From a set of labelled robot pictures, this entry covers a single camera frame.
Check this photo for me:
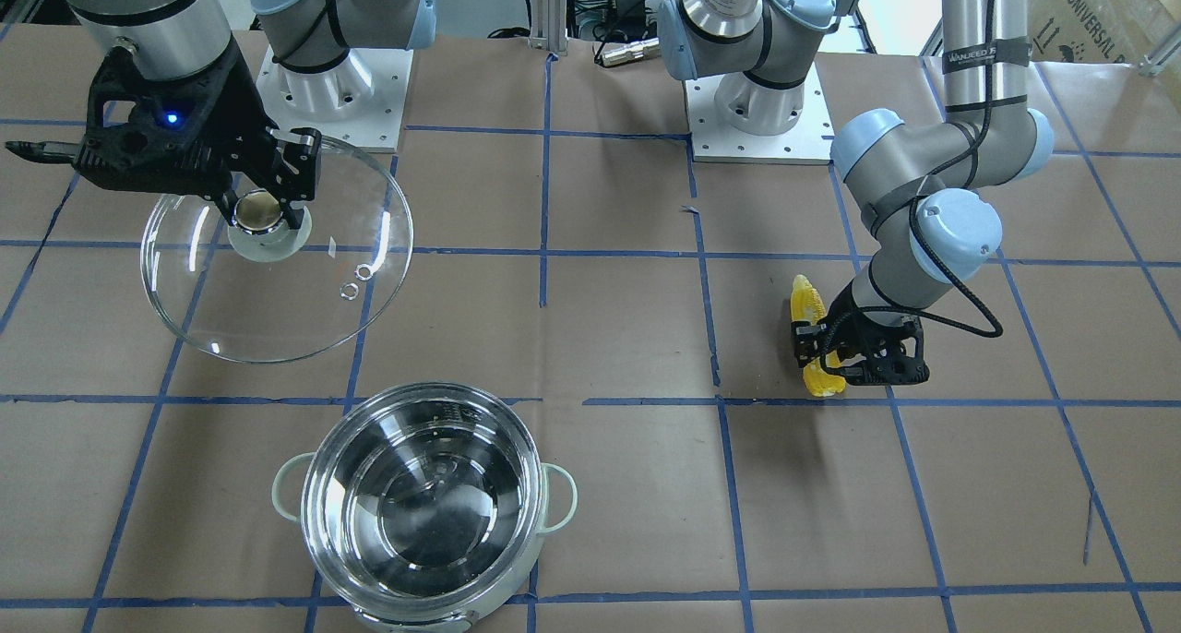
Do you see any yellow corn cob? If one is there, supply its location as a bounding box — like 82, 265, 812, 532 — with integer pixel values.
790, 274, 844, 398

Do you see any glass pot lid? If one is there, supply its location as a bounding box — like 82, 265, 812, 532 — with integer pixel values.
139, 138, 413, 364

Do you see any aluminium frame post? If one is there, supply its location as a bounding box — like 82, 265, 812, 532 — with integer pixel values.
527, 0, 570, 57

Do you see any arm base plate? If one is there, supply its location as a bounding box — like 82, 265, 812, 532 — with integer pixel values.
684, 66, 834, 165
256, 43, 415, 152

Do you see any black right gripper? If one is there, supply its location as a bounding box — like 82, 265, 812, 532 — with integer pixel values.
72, 44, 322, 231

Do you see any black power adapter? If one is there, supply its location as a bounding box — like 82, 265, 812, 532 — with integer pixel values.
603, 0, 647, 27

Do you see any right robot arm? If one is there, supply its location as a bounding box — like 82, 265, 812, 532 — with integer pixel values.
8, 0, 437, 233

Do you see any cardboard box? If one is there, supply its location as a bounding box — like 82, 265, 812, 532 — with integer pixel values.
1027, 0, 1180, 63

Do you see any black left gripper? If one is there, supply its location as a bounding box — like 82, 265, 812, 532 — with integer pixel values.
794, 287, 928, 385

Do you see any pale green steel pot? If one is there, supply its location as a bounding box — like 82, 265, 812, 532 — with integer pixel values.
270, 381, 579, 632

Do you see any silver metal connector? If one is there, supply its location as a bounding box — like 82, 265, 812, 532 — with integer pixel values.
594, 39, 663, 68

